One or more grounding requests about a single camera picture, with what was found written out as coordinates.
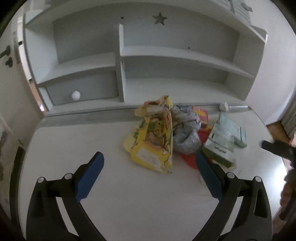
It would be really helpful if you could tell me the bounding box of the black door lock knob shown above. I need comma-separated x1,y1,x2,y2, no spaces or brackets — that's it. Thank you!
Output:
5,57,13,68

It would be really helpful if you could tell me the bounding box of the white grey desk hutch shelf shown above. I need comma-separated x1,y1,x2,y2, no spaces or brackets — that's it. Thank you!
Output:
23,1,267,114

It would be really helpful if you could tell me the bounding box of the white door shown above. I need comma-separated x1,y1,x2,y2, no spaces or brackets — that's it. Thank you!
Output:
0,16,42,217

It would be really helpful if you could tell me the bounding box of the black door handle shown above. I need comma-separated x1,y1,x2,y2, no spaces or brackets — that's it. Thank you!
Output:
0,45,11,58

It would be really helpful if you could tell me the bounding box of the red yellow small box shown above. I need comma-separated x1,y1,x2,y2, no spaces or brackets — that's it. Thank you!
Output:
193,106,209,123

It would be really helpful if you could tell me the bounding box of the green grey carton box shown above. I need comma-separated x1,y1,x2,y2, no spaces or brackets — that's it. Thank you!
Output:
202,123,235,168

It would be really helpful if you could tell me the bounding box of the white drawer knob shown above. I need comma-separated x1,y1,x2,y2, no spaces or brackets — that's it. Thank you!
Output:
71,90,81,101

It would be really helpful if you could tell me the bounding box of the yellow snack bag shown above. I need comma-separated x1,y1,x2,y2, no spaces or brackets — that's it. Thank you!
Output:
123,95,173,173

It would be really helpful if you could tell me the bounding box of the person's right hand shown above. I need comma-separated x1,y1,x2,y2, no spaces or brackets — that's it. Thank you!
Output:
280,168,295,207

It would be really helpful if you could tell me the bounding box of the red plastic wrapper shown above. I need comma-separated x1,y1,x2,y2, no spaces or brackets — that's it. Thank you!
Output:
179,129,212,170

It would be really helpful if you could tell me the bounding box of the crumpled blue white bag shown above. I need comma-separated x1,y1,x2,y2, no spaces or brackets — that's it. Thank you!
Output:
171,105,202,155

